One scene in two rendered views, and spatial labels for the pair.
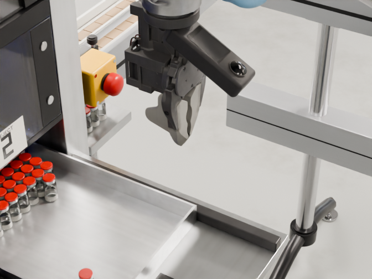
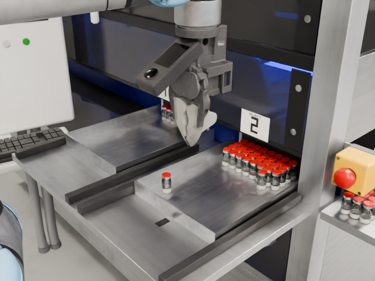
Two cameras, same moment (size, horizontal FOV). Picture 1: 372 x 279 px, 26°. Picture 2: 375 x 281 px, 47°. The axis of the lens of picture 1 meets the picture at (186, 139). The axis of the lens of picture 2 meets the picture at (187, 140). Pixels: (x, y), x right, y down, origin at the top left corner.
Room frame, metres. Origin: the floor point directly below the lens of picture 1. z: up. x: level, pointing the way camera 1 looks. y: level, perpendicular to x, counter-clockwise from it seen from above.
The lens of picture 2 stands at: (1.09, -0.66, 1.44)
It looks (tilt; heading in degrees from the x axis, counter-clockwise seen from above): 26 degrees down; 107
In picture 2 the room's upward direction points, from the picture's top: straight up
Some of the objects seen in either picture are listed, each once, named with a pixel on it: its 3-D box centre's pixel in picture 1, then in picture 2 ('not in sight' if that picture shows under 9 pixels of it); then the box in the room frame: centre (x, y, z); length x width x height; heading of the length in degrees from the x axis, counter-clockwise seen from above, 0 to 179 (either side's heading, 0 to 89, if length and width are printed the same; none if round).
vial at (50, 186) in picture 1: (50, 187); (261, 179); (1.00, 0.22, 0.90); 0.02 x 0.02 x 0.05
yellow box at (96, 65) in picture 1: (89, 76); (357, 169); (1.19, 0.17, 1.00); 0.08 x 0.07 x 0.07; 59
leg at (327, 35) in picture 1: (314, 138); not in sight; (1.71, -0.34, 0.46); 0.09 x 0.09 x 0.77; 59
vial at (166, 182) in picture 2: not in sight; (166, 183); (0.79, 0.14, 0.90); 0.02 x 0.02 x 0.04
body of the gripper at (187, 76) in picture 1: (166, 46); (200, 61); (0.90, 0.02, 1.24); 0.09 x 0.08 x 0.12; 59
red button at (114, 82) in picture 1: (110, 83); (345, 177); (1.17, 0.13, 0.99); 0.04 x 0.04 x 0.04; 59
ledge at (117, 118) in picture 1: (81, 122); (363, 215); (1.23, 0.20, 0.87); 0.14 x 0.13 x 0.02; 59
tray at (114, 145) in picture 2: not in sight; (140, 136); (0.63, 0.37, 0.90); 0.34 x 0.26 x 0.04; 59
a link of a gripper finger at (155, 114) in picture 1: (164, 119); (191, 117); (0.88, 0.03, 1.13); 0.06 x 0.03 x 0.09; 59
